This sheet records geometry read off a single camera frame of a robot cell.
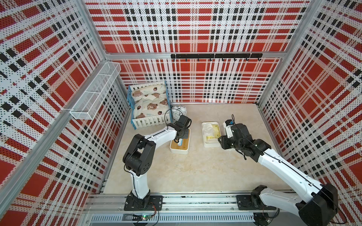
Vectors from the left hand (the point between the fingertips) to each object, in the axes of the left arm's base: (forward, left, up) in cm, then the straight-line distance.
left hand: (184, 132), depth 96 cm
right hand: (-12, -23, +12) cm, 29 cm away
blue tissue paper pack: (-8, +3, -1) cm, 8 cm away
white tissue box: (0, -19, +1) cm, 19 cm away
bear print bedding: (+28, +28, +3) cm, 40 cm away
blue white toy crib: (+10, +27, 0) cm, 29 cm away
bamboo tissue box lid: (-9, -1, 0) cm, 9 cm away
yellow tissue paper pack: (+1, -23, -2) cm, 23 cm away
